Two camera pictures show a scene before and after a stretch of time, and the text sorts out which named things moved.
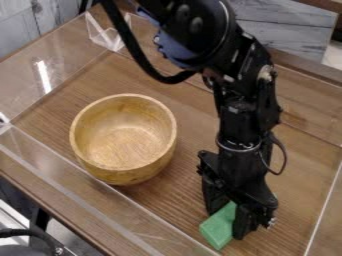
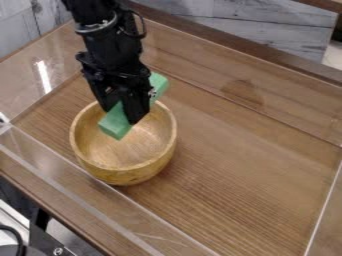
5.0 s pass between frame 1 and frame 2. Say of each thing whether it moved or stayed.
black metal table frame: stayed
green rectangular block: moved
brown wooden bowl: stayed
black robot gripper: moved
